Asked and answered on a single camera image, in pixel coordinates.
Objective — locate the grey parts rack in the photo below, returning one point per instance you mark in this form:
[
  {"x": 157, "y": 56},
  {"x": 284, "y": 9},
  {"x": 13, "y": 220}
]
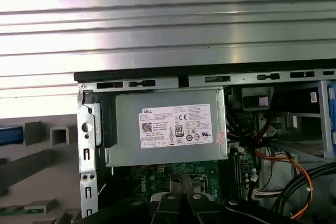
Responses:
[{"x": 39, "y": 171}]

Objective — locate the black PC case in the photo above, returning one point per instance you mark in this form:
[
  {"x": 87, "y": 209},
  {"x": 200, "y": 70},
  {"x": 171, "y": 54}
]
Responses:
[{"x": 88, "y": 155}]

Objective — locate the green RAM stick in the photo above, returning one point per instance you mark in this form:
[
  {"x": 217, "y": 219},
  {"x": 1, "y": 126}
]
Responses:
[{"x": 15, "y": 211}]

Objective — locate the green motherboard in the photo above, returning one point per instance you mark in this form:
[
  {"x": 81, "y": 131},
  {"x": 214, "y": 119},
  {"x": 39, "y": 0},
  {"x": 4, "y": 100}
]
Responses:
[{"x": 155, "y": 176}]

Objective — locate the CPU socket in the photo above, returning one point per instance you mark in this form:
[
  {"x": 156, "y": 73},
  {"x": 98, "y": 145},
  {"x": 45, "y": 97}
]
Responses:
[{"x": 199, "y": 182}]

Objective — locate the blue drive latch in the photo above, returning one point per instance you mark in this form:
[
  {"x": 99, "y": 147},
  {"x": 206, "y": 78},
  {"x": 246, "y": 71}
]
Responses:
[{"x": 332, "y": 108}]

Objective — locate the grey power supply unit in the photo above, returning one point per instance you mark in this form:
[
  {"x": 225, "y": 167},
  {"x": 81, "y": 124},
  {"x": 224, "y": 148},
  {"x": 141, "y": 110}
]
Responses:
[{"x": 126, "y": 134}]

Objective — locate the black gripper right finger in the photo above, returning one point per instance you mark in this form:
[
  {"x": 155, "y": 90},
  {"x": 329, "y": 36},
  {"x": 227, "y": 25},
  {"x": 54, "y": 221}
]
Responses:
[{"x": 204, "y": 211}]

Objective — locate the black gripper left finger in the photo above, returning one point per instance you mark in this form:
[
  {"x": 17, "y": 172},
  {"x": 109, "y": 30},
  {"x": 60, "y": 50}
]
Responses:
[{"x": 168, "y": 208}]

